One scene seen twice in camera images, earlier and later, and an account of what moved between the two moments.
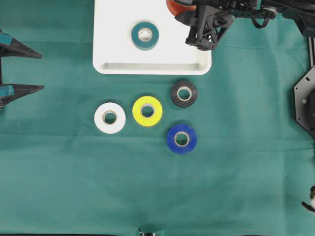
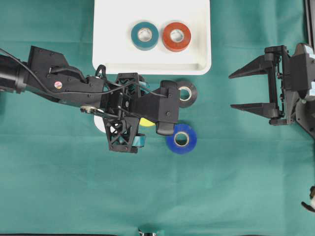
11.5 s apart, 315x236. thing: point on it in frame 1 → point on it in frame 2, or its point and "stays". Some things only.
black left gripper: [9, 92] → [120, 104]
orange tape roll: [177, 9] → [176, 37]
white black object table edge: [311, 206] stays
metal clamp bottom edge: [148, 233] stays
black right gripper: [211, 24] → [289, 76]
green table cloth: [217, 154] stays
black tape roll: [184, 94] stays
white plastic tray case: [114, 52] stays
